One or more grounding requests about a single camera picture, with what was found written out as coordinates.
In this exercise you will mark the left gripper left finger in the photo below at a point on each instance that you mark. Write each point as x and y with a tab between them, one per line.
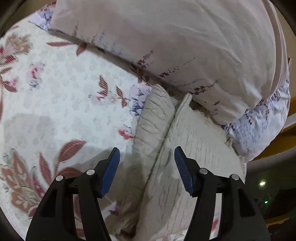
54	218

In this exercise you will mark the beige cable-knit sweater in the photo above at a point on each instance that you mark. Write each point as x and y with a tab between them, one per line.
154	203

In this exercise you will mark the blue floral pillow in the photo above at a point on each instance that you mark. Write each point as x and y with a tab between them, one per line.
258	127

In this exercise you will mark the floral bed sheet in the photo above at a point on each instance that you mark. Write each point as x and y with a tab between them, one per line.
64	106

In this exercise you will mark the pink floral pillow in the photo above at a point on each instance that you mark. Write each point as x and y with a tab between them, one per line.
229	55

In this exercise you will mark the wooden bed frame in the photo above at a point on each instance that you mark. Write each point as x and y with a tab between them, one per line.
275	193

